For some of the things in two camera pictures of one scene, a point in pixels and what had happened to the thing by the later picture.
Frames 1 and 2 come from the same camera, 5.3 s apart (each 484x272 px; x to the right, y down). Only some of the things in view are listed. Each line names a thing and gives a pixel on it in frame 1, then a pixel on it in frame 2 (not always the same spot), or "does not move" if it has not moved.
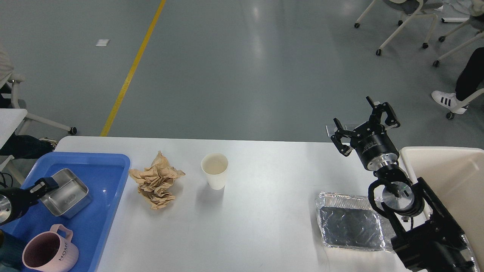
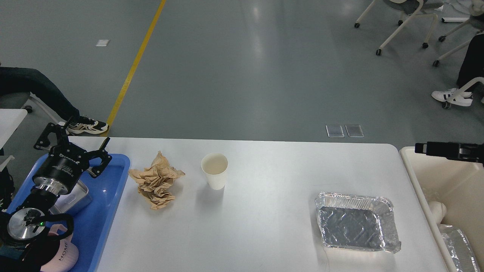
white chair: [451, 115] -> [464, 87]
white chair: [477, 20] does not move
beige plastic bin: [455, 175] does not move
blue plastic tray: [106, 175] does not move
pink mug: [49, 251] does not move
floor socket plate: [331, 129] does not move
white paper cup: [215, 166] does not move
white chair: [6, 67] -> [20, 100]
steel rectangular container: [72, 195] does not move
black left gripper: [14, 202] -> [61, 169]
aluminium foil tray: [350, 221] does not move
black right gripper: [373, 144] -> [470, 152]
